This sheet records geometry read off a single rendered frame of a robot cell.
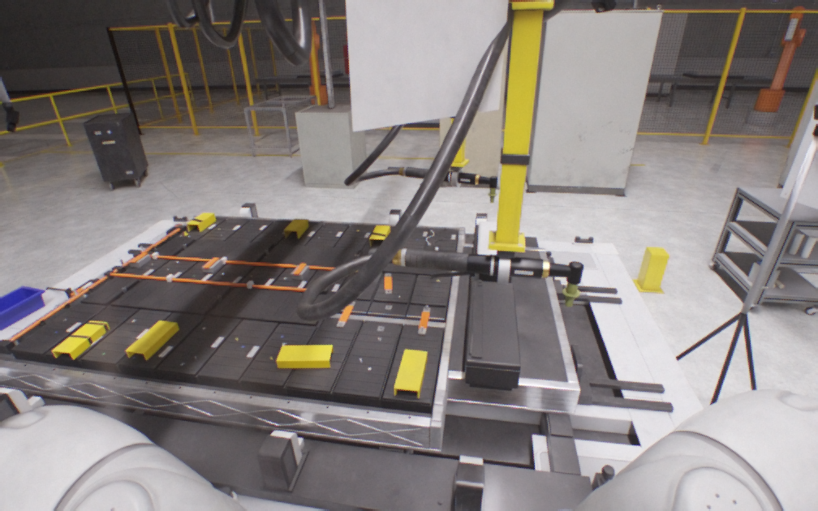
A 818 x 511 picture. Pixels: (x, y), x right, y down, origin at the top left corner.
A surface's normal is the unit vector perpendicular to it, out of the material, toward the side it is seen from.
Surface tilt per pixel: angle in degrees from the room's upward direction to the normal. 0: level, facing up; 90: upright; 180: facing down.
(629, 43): 90
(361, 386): 0
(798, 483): 38
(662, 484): 50
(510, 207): 90
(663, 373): 0
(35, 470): 17
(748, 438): 10
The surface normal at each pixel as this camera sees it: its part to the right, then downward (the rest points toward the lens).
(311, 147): -0.17, 0.47
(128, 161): 0.33, 0.44
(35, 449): -0.11, -0.80
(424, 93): 0.67, 0.34
